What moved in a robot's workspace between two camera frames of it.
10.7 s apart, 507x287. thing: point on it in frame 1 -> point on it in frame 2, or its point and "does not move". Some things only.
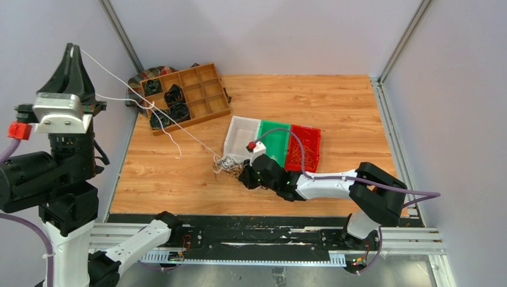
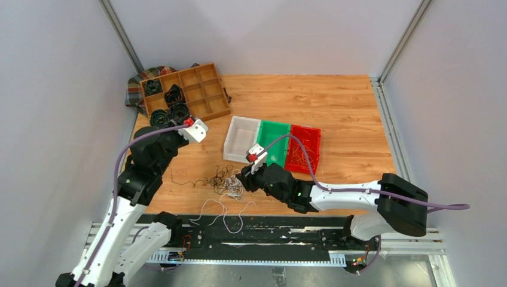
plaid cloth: [135, 98] does not move
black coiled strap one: [152, 86] does not move
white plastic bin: [241, 132] does not move
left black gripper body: [92, 106] -> [174, 140]
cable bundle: [228, 164] -> [224, 179]
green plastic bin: [275, 137] does not move
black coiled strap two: [175, 94] does not move
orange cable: [296, 158] does not move
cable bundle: [152, 104] -> [225, 214]
